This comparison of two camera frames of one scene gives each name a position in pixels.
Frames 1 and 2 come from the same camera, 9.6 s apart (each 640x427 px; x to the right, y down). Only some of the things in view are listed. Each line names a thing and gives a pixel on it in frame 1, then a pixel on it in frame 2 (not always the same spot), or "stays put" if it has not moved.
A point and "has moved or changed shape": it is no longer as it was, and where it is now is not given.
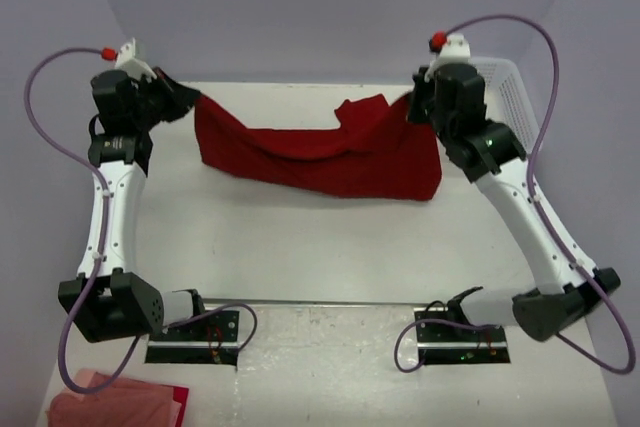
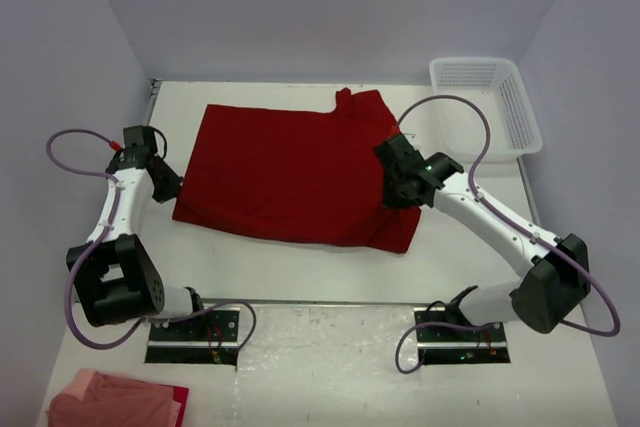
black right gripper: x=415 y=114 → x=390 y=200
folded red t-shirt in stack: x=180 y=394 stays put
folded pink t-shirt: x=126 y=402 stays put
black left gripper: x=179 y=97 → x=171 y=189
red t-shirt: x=377 y=151 has moved or changed shape
